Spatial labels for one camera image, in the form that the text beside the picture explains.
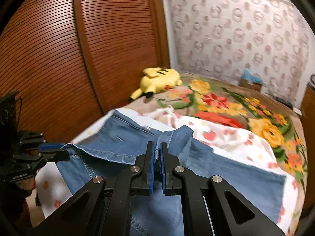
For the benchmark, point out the blue denim jeans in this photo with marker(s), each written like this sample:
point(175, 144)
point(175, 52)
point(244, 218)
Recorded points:
point(212, 206)

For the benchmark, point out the floral lace wall curtain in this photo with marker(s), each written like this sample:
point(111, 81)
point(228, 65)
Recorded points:
point(222, 38)

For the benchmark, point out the tan floral blanket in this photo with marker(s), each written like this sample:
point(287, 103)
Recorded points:
point(239, 120)

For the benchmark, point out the blue item on box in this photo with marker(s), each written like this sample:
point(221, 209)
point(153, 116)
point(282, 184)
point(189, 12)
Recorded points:
point(250, 81)

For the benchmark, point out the yellow Pikachu plush toy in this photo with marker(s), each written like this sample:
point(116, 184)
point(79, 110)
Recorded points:
point(156, 80)

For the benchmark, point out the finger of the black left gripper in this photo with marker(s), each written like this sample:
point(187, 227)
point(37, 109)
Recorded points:
point(50, 146)
point(55, 155)

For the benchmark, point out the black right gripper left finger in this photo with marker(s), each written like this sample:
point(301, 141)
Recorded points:
point(143, 172)

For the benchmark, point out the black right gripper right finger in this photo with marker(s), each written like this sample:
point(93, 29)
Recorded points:
point(173, 174)

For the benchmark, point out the brown louvered wardrobe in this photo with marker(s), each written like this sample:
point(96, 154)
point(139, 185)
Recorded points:
point(71, 61)

